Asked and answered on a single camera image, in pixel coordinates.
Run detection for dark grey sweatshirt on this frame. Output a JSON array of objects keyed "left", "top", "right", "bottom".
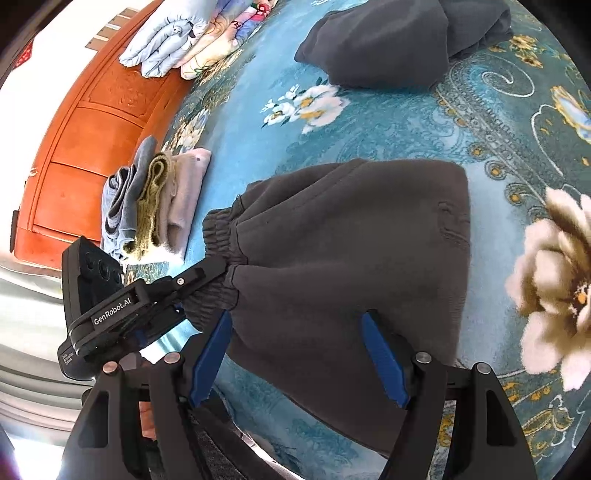
[{"left": 294, "top": 0, "right": 515, "bottom": 90}]

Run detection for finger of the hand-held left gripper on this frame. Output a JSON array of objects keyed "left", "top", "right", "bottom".
[{"left": 175, "top": 256, "right": 230, "bottom": 303}]

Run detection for light blue folded quilt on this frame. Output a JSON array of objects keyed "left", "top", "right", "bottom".
[{"left": 119, "top": 0, "right": 232, "bottom": 78}]

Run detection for floral folded quilt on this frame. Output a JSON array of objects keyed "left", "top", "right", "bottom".
[{"left": 180, "top": 0, "right": 279, "bottom": 82}]

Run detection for pink folded garment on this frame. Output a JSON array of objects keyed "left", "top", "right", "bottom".
[{"left": 152, "top": 148, "right": 213, "bottom": 253}]

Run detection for red wall ornament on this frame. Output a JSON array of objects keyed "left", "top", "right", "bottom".
[{"left": 13, "top": 41, "right": 36, "bottom": 71}]

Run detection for grey sweatpants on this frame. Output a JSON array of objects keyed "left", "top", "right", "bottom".
[{"left": 182, "top": 158, "right": 472, "bottom": 459}]

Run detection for olive knitted folded garment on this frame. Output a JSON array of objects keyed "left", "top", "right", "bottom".
[{"left": 122, "top": 154, "right": 175, "bottom": 258}]

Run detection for orange wooden headboard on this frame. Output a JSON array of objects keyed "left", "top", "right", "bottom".
[{"left": 9, "top": 14, "right": 209, "bottom": 265}]

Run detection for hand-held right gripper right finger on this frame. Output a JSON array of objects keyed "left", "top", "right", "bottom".
[{"left": 359, "top": 311, "right": 539, "bottom": 480}]

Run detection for teal floral blanket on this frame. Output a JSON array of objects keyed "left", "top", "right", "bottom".
[{"left": 157, "top": 0, "right": 591, "bottom": 480}]

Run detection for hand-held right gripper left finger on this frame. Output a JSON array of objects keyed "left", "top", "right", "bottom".
[{"left": 58, "top": 311, "right": 234, "bottom": 480}]

